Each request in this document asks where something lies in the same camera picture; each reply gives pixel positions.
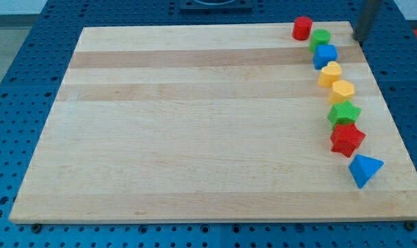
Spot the red star block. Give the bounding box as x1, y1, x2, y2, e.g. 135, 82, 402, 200
330, 123, 366, 158

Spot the blue cube block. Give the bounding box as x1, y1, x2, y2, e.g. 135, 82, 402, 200
313, 45, 338, 70

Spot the blue triangle block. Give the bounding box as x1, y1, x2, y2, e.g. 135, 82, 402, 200
349, 154, 384, 189

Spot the green cylinder block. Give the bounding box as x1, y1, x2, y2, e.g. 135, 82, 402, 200
309, 29, 332, 53

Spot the yellow heart block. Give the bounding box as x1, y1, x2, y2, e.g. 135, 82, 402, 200
317, 61, 343, 88

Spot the green star block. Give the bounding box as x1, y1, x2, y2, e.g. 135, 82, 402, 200
327, 101, 362, 130

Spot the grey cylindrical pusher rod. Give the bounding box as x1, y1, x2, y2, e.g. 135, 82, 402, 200
353, 0, 383, 43

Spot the red cylinder block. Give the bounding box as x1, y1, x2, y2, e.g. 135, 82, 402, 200
292, 16, 313, 41

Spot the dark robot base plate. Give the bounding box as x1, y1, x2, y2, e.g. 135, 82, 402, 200
178, 0, 254, 12

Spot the wooden board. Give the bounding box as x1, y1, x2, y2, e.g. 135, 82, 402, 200
9, 21, 417, 224

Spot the yellow hexagon block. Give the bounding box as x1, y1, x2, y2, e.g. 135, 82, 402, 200
328, 80, 355, 105

